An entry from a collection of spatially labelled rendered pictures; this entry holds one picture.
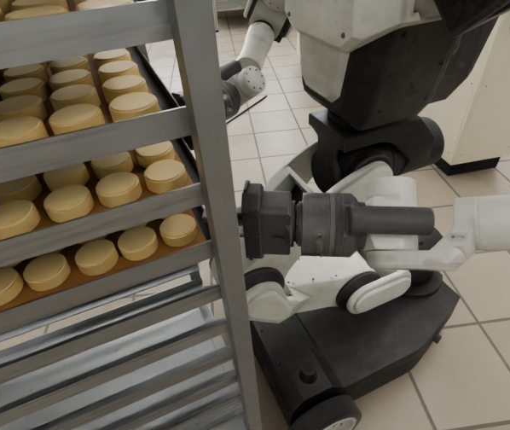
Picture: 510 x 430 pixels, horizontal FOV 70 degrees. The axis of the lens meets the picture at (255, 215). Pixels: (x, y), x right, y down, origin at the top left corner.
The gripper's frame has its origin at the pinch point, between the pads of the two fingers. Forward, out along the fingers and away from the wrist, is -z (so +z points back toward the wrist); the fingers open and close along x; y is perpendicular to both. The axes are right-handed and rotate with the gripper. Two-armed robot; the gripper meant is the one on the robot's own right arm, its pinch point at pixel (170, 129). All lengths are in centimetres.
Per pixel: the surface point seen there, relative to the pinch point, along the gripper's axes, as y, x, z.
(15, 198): 12.6, 9.7, -34.2
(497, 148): 55, -64, 150
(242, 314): 34.2, -11.5, -21.3
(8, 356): -31, -55, -46
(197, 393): 27, -35, -28
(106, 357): -14, -63, -30
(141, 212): 27.2, 9.5, -27.5
